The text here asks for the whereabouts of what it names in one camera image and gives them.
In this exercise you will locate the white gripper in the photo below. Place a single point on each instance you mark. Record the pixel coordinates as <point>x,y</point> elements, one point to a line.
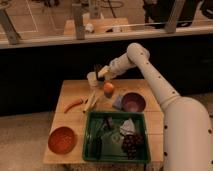
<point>108,72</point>

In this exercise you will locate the white paper cup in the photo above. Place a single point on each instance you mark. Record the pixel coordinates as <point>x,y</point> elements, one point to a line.
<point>92,80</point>

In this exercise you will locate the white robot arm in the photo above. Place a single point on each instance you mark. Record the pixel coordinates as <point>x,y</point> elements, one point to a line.
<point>187,134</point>

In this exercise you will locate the orange fruit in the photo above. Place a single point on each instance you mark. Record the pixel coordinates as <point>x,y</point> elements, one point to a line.
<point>108,88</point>

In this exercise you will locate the wooden table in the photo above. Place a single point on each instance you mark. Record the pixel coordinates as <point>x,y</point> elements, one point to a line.
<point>76,119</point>

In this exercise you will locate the corn cob with husk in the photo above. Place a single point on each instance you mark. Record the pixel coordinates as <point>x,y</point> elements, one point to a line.
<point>92,99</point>

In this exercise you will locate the orange carrot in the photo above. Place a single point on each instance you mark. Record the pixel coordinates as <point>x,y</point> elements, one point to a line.
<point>73,104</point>

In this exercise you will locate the blue gray cloth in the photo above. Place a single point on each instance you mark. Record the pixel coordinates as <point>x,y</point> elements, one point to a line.
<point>117,104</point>

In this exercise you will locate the dark purple bowl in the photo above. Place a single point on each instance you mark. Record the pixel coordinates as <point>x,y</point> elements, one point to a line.
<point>133,102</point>

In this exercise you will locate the dark eggplant in tray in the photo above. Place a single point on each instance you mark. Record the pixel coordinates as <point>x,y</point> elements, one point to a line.
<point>108,123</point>

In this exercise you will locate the white crumpled item in tray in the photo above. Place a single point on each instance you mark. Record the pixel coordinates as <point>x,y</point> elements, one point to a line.
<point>128,127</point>

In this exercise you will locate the green vegetable in tray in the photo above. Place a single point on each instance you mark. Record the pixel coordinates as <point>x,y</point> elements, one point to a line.
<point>111,139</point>

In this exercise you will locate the green plastic tray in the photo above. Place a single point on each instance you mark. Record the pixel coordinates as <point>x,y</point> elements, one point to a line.
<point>92,146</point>

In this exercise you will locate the orange bowl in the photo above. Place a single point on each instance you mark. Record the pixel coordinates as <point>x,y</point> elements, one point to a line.
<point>62,140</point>

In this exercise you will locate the purple grapes bunch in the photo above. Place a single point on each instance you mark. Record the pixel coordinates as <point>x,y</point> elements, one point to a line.
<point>131,143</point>

